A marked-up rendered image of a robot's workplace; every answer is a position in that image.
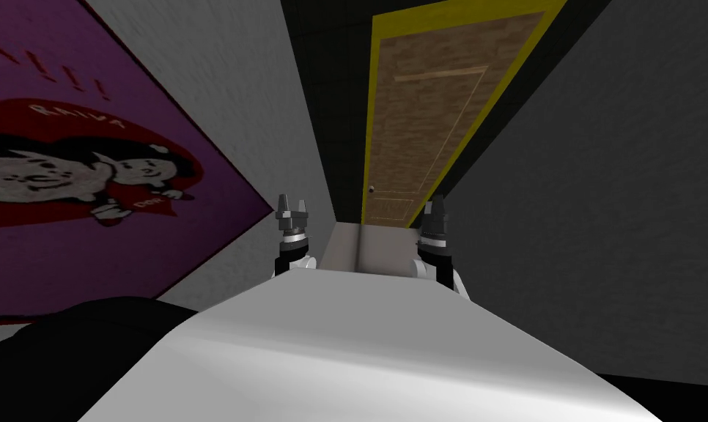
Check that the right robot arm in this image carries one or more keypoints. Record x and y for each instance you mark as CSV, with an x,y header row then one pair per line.
x,y
435,258

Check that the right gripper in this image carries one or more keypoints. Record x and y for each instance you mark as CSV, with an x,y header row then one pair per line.
x,y
434,228

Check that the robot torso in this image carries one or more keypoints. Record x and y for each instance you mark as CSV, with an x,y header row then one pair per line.
x,y
354,351

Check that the brown wooden door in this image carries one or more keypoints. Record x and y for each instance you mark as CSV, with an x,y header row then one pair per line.
x,y
430,117

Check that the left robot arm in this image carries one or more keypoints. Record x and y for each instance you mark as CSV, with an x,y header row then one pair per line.
x,y
291,251

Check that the purple cartoon wall poster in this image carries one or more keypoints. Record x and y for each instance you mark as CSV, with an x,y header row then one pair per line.
x,y
84,170

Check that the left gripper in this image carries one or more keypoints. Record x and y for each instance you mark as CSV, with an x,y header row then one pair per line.
x,y
289,222

